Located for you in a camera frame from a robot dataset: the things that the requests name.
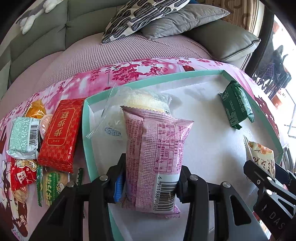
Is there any cream calligraphy snack pack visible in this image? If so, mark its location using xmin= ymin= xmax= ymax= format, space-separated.
xmin=244 ymin=136 xmax=275 ymax=178

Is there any red nice snack pack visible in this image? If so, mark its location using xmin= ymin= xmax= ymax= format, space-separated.
xmin=11 ymin=158 xmax=38 ymax=191

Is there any red patterned flat pack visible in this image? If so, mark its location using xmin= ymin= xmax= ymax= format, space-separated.
xmin=38 ymin=98 xmax=84 ymax=173

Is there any dark green biscuit pack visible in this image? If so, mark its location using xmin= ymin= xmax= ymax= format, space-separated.
xmin=219 ymin=80 xmax=254 ymax=130

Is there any light green foil pack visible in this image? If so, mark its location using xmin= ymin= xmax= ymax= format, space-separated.
xmin=7 ymin=117 xmax=40 ymax=160

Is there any clear bag white pastry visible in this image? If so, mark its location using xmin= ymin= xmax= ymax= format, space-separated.
xmin=86 ymin=85 xmax=171 ymax=141

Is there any pink barcode snack pack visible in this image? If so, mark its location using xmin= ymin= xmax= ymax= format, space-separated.
xmin=121 ymin=106 xmax=194 ymax=218

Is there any clear green biscuit pack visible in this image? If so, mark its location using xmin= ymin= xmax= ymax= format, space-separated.
xmin=36 ymin=165 xmax=84 ymax=207

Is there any teal white cardboard tray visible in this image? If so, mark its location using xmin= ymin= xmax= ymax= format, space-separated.
xmin=82 ymin=70 xmax=283 ymax=240

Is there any jelly cup pink lid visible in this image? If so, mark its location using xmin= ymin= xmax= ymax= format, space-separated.
xmin=39 ymin=114 xmax=53 ymax=139

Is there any yellow orange snack pack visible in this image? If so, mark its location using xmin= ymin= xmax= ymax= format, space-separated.
xmin=23 ymin=99 xmax=47 ymax=119

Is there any cartoon print pink cloth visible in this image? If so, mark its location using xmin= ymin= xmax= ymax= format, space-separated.
xmin=1 ymin=57 xmax=285 ymax=240

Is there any patterned beige curtain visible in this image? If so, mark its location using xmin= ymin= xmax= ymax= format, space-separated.
xmin=200 ymin=0 xmax=264 ymax=37

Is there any pink textured sofa cover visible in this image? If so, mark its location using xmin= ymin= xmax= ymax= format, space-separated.
xmin=1 ymin=34 xmax=211 ymax=117

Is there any grey cushion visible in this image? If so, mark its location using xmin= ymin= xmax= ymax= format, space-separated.
xmin=139 ymin=4 xmax=230 ymax=40

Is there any grey green sofa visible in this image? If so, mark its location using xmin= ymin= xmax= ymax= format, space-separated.
xmin=1 ymin=1 xmax=260 ymax=104

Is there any grey white plush dog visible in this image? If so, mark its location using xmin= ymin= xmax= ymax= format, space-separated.
xmin=17 ymin=0 xmax=63 ymax=35

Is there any black white patterned pillow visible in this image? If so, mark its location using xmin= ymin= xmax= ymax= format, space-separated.
xmin=101 ymin=0 xmax=190 ymax=44

